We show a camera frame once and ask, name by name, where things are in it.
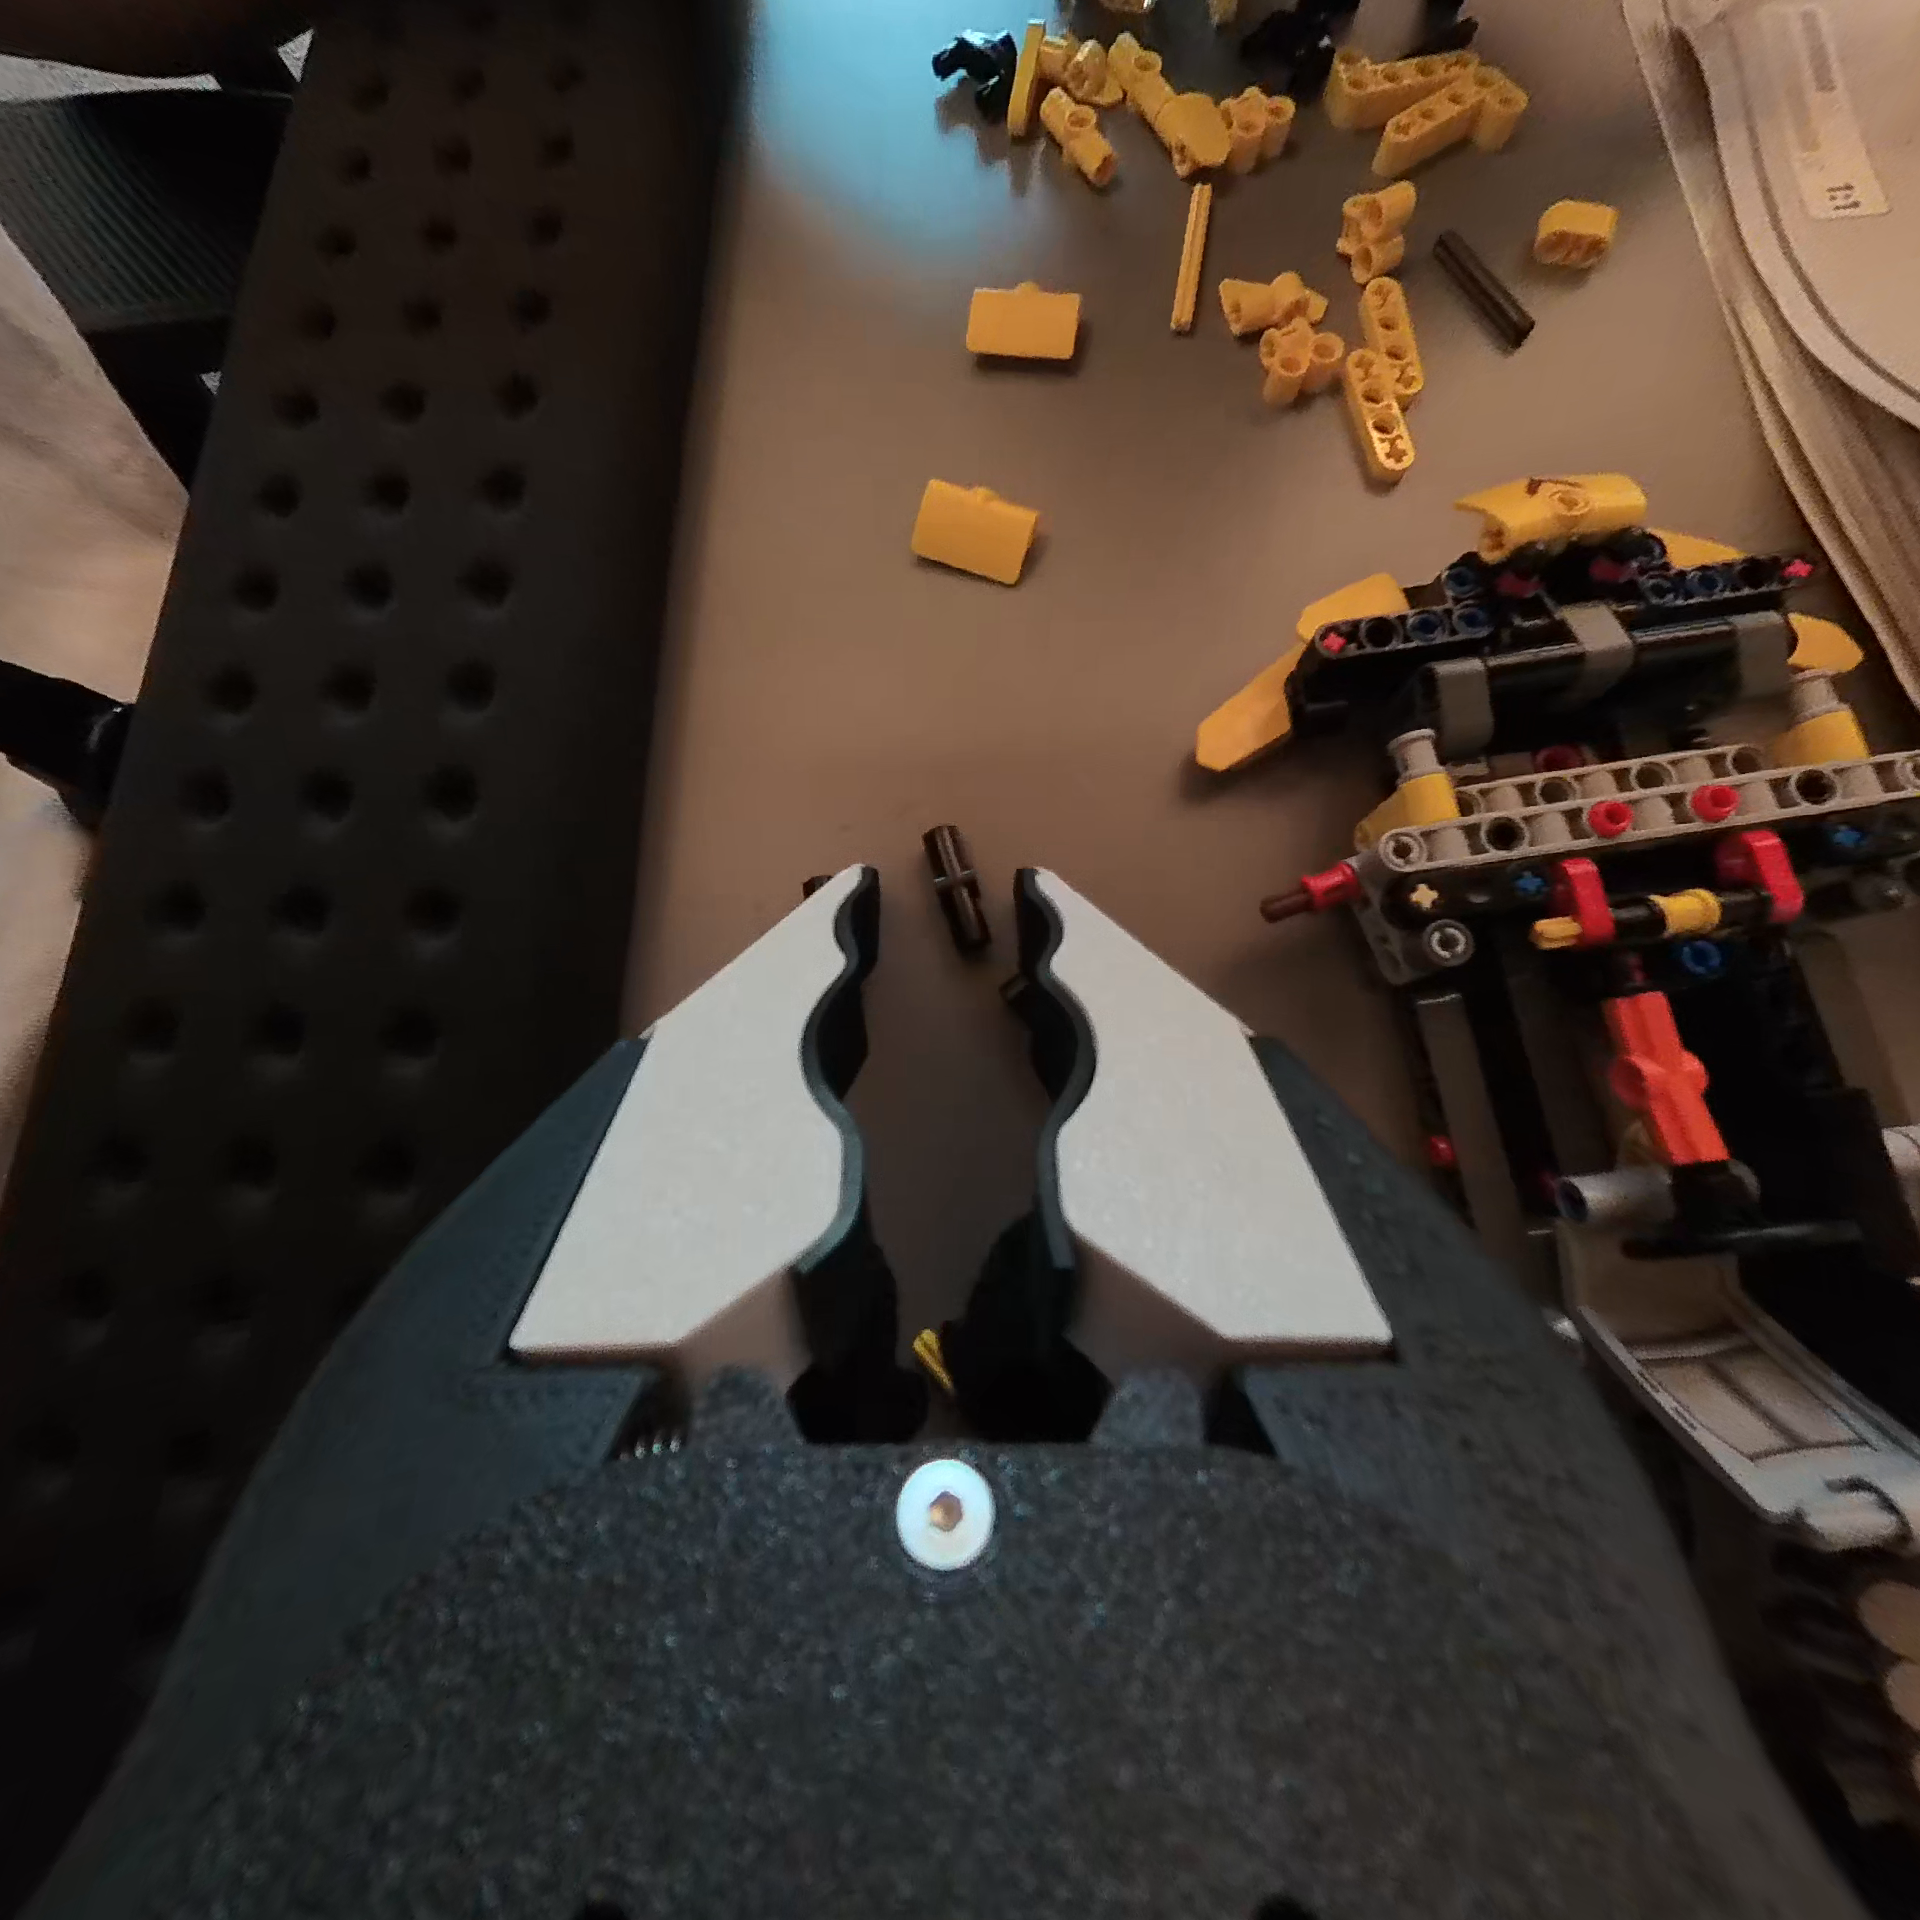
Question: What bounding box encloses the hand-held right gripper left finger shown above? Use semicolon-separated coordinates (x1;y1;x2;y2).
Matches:
506;860;885;1363

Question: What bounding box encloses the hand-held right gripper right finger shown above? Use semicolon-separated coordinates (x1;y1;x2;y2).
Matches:
1012;864;1394;1360

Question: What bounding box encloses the black lego pin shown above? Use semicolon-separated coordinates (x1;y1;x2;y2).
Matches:
919;821;993;955

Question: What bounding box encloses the lego car chassis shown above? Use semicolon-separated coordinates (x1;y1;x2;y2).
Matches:
1194;508;1920;1815

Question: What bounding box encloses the yellow emblem lego tile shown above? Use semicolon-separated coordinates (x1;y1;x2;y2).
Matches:
1455;472;1649;569

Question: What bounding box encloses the yellow lego panel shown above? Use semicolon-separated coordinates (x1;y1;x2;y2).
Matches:
964;279;1086;367

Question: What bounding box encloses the pile of yellow black lego pieces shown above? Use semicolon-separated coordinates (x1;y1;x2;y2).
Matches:
931;0;1627;487

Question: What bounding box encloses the lego instruction booklet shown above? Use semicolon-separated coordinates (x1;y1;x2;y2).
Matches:
1620;0;1920;724

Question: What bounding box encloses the black mesh chair seat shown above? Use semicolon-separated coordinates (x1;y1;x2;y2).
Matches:
0;53;296;337

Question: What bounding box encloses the black badge reel with lanyard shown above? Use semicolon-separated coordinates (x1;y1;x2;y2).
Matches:
0;657;140;830

